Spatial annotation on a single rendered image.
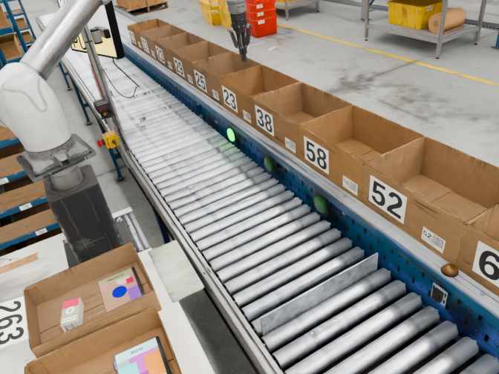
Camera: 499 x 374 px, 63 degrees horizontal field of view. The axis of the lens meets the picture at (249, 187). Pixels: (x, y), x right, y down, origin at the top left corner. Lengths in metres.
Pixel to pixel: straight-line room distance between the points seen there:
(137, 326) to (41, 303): 0.43
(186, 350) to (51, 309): 0.53
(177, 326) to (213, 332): 0.91
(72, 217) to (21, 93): 0.45
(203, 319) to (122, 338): 1.02
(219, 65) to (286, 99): 0.78
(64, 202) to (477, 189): 1.41
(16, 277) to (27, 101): 0.74
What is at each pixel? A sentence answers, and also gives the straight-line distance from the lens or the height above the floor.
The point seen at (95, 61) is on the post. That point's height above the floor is 1.27.
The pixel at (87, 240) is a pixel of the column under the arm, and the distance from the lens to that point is 1.65.
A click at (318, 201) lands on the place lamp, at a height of 0.83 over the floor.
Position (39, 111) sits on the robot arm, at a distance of 1.42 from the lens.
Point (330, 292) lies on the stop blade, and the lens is 1.40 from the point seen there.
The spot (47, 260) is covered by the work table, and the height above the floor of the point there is 0.75.
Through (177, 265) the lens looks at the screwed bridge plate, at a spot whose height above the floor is 0.75.
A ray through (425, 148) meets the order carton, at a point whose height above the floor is 1.00.
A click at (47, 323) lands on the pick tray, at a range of 1.58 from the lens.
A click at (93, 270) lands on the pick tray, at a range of 1.62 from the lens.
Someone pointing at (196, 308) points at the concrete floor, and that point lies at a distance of 2.41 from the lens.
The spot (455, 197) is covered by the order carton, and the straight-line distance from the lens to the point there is 1.61.
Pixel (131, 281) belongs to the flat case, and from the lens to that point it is 1.55.
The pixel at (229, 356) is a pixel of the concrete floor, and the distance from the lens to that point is 2.19.
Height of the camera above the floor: 1.82
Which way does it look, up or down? 35 degrees down
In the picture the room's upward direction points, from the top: 9 degrees counter-clockwise
